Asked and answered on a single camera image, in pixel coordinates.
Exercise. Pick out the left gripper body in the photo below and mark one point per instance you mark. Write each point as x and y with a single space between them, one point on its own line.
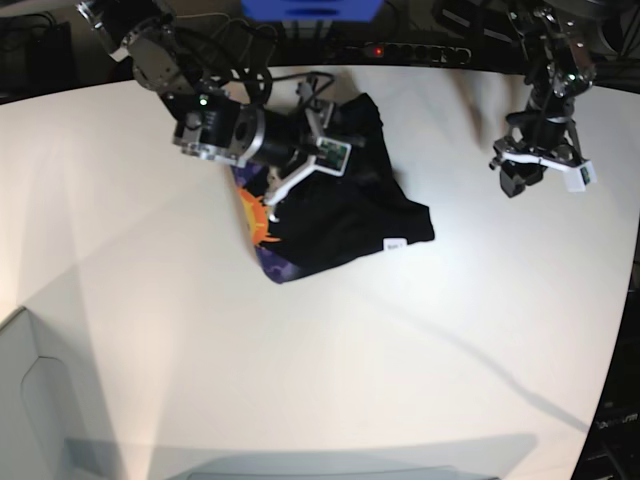
550 140

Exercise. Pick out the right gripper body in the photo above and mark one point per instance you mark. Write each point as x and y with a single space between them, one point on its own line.
286 145

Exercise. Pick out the black T-shirt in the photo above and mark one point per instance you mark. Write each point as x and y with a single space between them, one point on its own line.
326 222

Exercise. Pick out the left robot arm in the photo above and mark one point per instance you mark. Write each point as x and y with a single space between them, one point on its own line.
559 67

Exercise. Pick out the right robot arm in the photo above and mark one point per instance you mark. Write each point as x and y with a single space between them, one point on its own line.
218 105

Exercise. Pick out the white shirt label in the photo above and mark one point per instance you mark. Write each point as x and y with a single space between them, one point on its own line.
391 244

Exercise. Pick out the black power strip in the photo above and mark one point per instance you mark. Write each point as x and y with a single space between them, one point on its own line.
403 54

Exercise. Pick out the blue plastic bin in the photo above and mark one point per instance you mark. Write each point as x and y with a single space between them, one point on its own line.
312 10

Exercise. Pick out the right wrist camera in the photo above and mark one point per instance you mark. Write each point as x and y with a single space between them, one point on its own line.
333 156

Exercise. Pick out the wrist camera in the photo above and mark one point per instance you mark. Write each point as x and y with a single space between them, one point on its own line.
578 178
333 156

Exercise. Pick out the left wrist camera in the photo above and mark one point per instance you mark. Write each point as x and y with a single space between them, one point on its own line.
578 178

